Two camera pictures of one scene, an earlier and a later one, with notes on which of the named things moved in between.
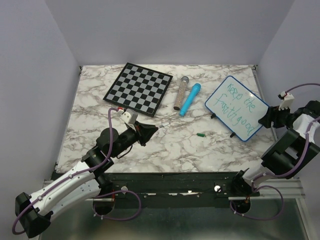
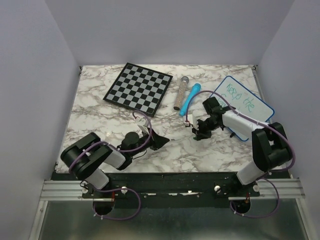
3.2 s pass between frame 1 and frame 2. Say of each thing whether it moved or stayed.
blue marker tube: stayed
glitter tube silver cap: stayed
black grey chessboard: stayed
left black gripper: moved
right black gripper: moved
